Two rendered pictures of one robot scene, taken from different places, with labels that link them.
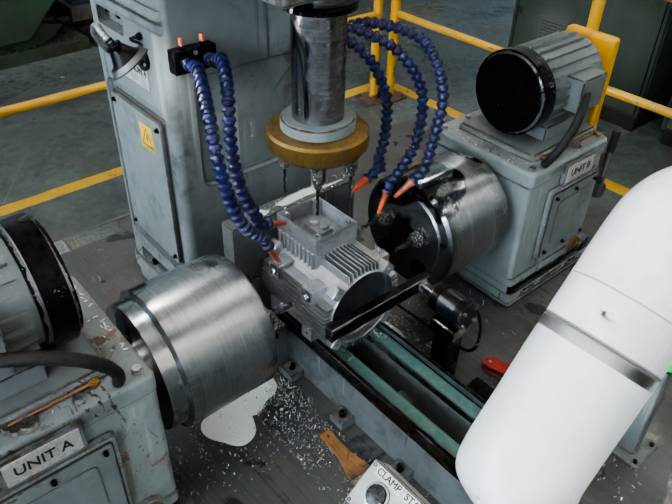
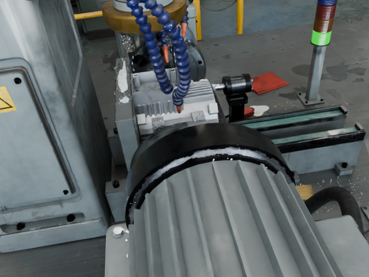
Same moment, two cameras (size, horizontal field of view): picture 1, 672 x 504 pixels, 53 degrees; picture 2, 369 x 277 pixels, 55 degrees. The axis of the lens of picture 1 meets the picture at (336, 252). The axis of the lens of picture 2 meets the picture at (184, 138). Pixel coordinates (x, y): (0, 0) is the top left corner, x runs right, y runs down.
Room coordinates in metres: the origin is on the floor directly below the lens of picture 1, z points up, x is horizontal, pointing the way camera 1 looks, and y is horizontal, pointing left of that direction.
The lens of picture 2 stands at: (0.56, 0.62, 1.57)
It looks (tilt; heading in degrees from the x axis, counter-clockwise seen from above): 39 degrees down; 307
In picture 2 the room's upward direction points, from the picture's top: 6 degrees counter-clockwise
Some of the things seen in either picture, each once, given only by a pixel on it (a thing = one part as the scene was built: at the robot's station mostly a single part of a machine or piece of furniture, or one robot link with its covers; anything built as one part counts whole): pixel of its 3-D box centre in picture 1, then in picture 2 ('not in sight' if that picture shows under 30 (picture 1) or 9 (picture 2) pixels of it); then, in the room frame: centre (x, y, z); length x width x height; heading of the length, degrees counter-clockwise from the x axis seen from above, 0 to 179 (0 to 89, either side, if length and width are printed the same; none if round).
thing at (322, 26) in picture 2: not in sight; (323, 23); (0.83, -0.57, 1.10); 0.06 x 0.06 x 0.04
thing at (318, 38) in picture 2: not in sight; (321, 35); (0.83, -0.57, 1.05); 0.06 x 0.06 x 0.04
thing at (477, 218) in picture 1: (445, 212); (163, 57); (1.25, -0.24, 1.04); 0.41 x 0.25 x 0.25; 131
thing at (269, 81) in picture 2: not in sight; (265, 82); (1.03, -0.60, 0.80); 0.15 x 0.12 x 0.01; 58
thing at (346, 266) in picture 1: (329, 280); (176, 120); (1.04, 0.01, 1.02); 0.20 x 0.19 x 0.19; 41
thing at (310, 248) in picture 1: (316, 232); (157, 92); (1.07, 0.04, 1.11); 0.12 x 0.11 x 0.07; 41
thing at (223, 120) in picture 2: (380, 305); (216, 107); (0.97, -0.09, 1.01); 0.26 x 0.04 x 0.03; 131
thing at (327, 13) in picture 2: not in sight; (325, 9); (0.83, -0.57, 1.14); 0.06 x 0.06 x 0.04
